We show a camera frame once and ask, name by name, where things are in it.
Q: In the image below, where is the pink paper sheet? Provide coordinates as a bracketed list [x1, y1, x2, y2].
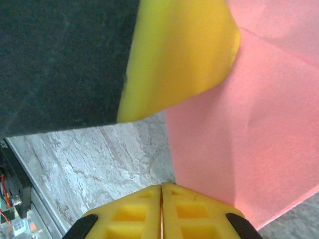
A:
[164, 0, 319, 231]

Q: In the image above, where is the aluminium mounting rail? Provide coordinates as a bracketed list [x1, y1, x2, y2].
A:
[6, 138, 65, 239]

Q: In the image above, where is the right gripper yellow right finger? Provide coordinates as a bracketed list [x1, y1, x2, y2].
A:
[161, 182, 264, 239]

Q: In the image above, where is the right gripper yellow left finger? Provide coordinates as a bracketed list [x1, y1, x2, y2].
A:
[62, 184, 162, 239]

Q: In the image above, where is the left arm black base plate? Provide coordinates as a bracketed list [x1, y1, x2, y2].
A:
[0, 139, 32, 220]

